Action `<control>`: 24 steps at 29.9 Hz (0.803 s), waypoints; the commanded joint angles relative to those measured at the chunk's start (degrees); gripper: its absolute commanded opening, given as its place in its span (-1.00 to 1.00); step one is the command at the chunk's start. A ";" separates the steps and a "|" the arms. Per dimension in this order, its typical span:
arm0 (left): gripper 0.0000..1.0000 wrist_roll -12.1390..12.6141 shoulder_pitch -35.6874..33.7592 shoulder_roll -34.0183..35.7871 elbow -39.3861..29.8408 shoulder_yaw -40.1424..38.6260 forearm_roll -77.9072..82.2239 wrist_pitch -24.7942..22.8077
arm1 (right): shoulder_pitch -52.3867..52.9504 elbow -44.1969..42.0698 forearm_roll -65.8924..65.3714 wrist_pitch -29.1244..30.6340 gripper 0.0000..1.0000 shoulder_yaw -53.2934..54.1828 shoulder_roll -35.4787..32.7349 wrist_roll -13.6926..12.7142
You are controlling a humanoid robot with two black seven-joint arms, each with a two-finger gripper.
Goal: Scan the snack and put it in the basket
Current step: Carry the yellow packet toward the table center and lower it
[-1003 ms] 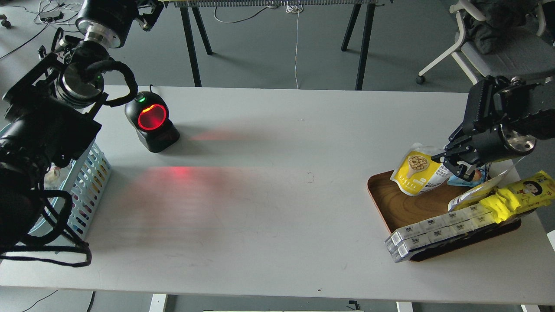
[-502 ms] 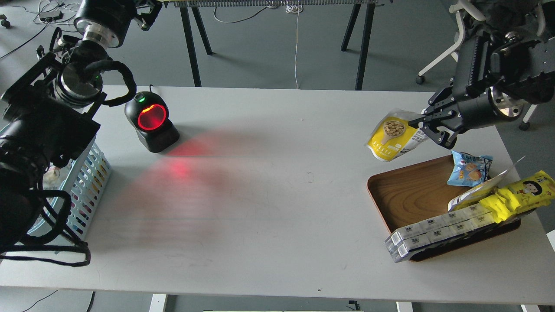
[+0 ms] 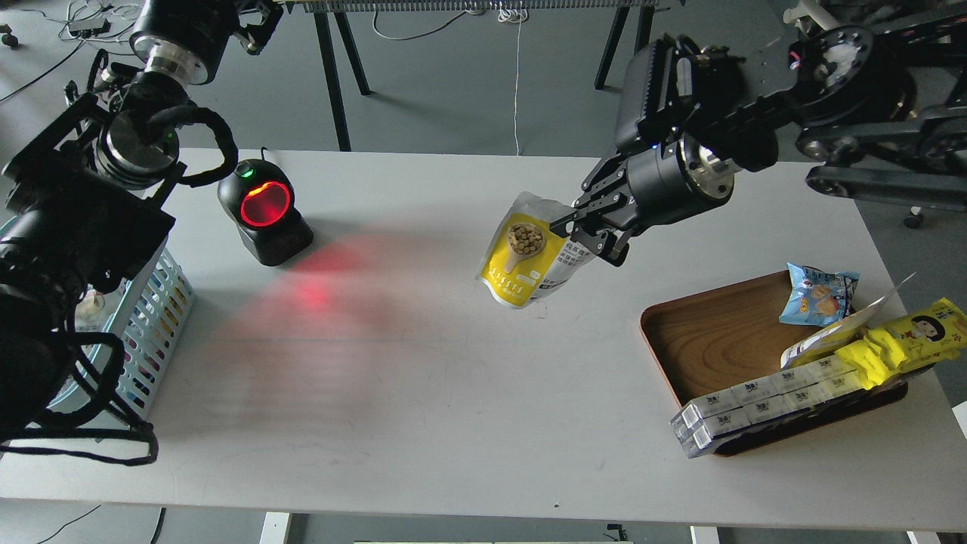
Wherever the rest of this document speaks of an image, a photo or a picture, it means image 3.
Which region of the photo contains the black metal background table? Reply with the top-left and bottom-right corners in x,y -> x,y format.
258,9 -> 653,157

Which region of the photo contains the brown wooden tray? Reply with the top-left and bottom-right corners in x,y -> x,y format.
639,271 -> 909,456

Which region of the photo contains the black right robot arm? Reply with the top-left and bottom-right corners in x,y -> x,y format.
550,2 -> 965,266

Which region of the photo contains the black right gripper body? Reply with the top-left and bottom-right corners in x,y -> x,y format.
580,138 -> 735,236

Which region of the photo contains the yellow snack bar pack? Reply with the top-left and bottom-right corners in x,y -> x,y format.
833,298 -> 966,390

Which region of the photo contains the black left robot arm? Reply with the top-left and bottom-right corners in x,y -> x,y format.
1,1 -> 283,467

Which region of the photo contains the light blue plastic basket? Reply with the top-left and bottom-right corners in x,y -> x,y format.
2,249 -> 194,433

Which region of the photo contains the blue snack bag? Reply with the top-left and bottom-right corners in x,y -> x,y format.
778,262 -> 860,327

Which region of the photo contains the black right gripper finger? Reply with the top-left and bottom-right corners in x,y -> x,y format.
549,204 -> 602,232
589,230 -> 633,267

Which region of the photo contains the white boxed snack pack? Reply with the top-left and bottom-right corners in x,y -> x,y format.
669,355 -> 864,458

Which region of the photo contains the black barcode scanner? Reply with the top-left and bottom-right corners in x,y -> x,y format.
218,146 -> 314,267

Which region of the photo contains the white hanging cable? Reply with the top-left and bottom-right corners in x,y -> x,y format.
497,6 -> 528,156

